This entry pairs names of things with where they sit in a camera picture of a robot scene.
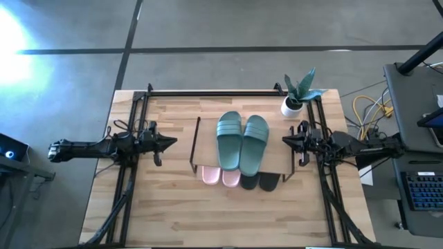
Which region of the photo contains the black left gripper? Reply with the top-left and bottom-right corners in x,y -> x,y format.
138,120 -> 179,167

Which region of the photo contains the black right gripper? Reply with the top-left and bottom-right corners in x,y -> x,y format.
282,120 -> 325,167

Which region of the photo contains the wooden shelf with black legs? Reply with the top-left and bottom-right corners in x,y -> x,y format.
188,116 -> 298,183

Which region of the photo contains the green rubber slide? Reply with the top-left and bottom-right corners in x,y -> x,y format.
216,110 -> 244,172
239,114 -> 270,177

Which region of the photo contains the black rubber slide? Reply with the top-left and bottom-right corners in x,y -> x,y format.
239,172 -> 261,190
258,172 -> 282,193

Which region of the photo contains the pink rubber slide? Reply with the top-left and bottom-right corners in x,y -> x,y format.
221,169 -> 242,188
201,165 -> 222,186

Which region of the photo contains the snake plant in white pot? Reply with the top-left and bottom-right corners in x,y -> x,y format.
280,67 -> 328,119

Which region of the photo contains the black desk support bar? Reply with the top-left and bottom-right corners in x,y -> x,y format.
355,148 -> 404,170

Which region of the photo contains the white box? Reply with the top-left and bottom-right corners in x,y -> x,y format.
358,165 -> 374,187

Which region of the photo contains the grey desk surface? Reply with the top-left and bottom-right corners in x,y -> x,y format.
383,62 -> 443,155

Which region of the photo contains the grey metal stand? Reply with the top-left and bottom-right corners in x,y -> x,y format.
0,157 -> 56,249

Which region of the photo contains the backlit computer keyboard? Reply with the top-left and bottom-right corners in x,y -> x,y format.
401,171 -> 443,212

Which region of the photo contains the black tablet with blue screen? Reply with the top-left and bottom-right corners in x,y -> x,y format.
417,107 -> 443,129

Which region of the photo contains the black box with blue light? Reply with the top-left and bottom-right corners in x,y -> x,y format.
0,133 -> 30,162

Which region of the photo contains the black pole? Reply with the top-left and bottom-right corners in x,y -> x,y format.
397,30 -> 443,76

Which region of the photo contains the grey keyboard tray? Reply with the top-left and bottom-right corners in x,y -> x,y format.
390,149 -> 443,239

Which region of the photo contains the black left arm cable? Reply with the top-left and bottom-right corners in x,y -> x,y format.
102,119 -> 150,139

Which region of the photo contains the black aluminium table frame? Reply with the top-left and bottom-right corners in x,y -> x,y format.
78,82 -> 377,249

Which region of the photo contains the yellow cable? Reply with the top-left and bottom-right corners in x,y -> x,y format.
352,95 -> 395,141

